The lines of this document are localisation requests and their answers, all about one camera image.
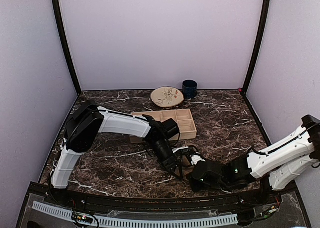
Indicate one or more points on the right black corner post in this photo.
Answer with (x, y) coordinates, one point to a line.
(257, 45)

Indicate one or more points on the wooden compartment tray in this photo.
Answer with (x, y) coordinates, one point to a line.
(183, 117)

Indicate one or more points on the left black corner post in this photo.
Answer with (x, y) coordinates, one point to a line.
(65, 45)

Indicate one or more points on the tan plain sock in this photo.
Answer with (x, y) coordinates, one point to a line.
(185, 158)

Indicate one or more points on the black corner post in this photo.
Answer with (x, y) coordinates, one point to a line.
(257, 45)
(65, 45)

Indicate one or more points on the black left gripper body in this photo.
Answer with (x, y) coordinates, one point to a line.
(160, 156)

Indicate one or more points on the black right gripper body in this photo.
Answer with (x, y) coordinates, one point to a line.
(197, 186)

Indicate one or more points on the white slotted cable duct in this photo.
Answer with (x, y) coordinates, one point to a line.
(104, 221)

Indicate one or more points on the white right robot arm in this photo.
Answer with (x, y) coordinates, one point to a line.
(280, 163)

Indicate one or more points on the patterned ceramic plate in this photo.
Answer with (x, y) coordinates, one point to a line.
(167, 96)

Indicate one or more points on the dark blue mug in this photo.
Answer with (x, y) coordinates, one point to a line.
(189, 89)

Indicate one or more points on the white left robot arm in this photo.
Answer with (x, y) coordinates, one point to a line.
(91, 119)

